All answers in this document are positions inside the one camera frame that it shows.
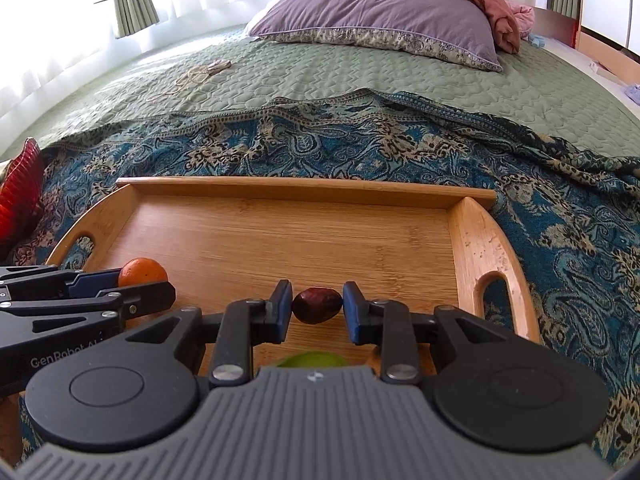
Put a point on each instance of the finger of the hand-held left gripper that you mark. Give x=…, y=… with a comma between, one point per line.
x=92, y=282
x=150, y=297

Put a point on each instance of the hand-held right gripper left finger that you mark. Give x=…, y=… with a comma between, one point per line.
x=285, y=310

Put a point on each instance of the orange mandarin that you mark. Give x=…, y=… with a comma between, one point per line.
x=142, y=271

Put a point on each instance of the light wooden bed frame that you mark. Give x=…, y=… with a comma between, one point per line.
x=610, y=55

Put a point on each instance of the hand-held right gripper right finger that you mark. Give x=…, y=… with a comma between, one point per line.
x=351, y=312

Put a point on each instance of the purple pillow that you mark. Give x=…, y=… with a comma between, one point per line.
x=375, y=5

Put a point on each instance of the green apple with brown spot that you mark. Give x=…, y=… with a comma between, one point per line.
x=310, y=360

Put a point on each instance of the dark red plum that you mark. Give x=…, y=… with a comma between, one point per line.
x=317, y=305

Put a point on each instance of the wooden serving tray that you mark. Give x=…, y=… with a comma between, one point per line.
x=300, y=230

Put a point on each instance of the eyeglasses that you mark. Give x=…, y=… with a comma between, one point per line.
x=217, y=65

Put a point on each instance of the green quilted bedspread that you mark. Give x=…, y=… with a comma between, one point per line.
x=300, y=75

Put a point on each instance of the red glass bowl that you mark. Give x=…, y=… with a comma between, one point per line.
x=22, y=185

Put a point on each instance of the reddish wooden headboard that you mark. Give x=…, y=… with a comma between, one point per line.
x=565, y=27

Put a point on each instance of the blue paisley blanket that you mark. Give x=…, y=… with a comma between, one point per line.
x=550, y=240

